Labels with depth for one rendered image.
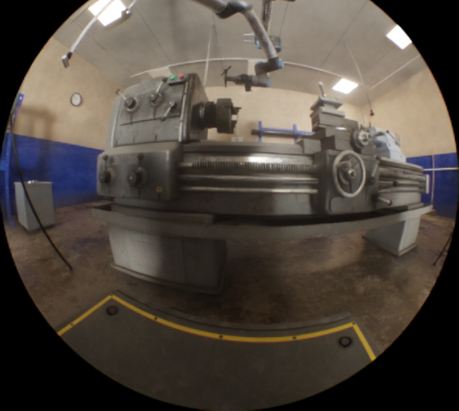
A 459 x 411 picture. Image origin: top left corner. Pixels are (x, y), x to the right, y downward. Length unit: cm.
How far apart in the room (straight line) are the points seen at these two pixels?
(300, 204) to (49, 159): 395
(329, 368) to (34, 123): 400
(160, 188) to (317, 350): 75
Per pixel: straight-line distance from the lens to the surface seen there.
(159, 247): 90
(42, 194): 231
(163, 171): 68
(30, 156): 365
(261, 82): 121
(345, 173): 70
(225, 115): 96
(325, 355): 40
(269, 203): 80
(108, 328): 45
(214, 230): 64
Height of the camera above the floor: 66
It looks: 1 degrees down
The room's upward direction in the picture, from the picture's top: 1 degrees clockwise
